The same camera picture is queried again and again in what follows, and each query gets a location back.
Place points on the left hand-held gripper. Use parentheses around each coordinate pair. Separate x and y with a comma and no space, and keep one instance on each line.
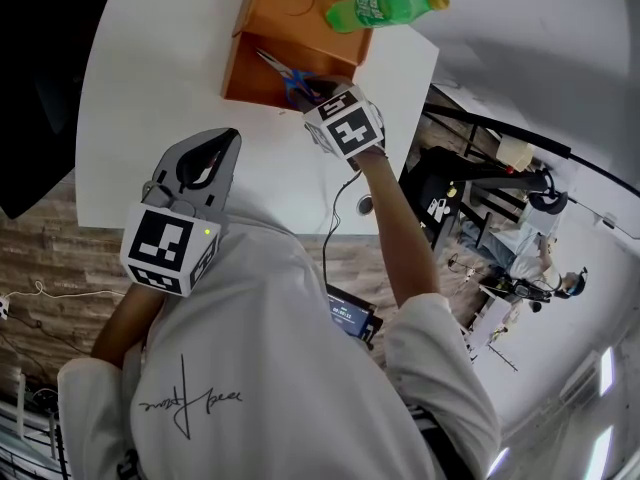
(160,238)

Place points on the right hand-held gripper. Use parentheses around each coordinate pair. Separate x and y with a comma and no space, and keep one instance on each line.
(350,128)

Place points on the orange wooden box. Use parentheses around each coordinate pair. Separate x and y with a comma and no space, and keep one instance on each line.
(280,13)

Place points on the person's left forearm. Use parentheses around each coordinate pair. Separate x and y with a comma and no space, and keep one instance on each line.
(125,323)

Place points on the person's right forearm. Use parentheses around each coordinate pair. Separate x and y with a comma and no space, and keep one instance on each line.
(400,228)

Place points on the green plastic bottle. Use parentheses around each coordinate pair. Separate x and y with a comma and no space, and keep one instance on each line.
(380,10)

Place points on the round silver table grommet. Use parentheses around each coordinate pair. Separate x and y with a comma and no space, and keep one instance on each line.
(365,205)

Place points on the black mesh office chair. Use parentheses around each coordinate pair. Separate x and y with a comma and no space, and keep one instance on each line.
(440,193)

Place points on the person's white shirt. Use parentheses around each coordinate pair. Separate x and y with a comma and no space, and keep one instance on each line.
(270,368)

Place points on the black timer tablet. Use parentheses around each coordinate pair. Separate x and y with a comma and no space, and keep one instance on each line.
(352,315)

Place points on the white power strip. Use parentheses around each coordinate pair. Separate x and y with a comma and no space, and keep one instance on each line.
(4,308)

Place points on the white metal rack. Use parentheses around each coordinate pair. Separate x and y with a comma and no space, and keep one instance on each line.
(25,428)

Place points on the ceiling light bar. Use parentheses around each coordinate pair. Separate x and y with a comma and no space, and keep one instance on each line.
(600,448)
(498,463)
(606,370)

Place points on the white wall air conditioner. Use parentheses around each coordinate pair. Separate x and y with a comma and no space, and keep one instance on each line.
(580,383)

